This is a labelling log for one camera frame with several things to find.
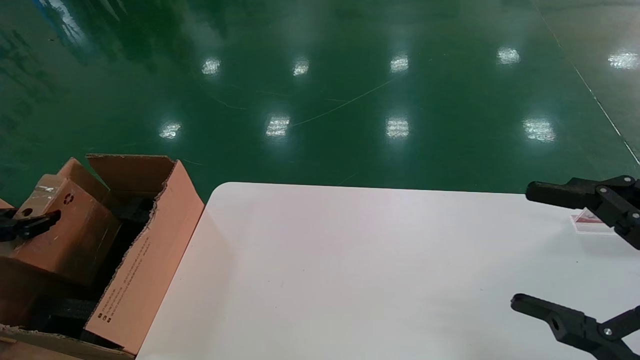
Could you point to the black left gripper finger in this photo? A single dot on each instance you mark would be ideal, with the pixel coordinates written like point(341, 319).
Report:
point(35, 224)

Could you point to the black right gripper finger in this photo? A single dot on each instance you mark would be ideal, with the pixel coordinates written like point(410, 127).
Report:
point(575, 194)
point(570, 322)

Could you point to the small brown cardboard box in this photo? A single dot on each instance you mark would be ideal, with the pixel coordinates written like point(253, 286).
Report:
point(75, 235)

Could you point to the big open cardboard box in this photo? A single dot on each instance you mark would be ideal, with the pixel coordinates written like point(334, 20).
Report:
point(145, 280)

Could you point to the small red white card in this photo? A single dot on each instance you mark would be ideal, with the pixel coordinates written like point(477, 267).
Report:
point(587, 224)

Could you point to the black foam block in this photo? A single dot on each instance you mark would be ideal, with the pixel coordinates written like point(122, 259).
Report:
point(62, 312)
point(132, 210)

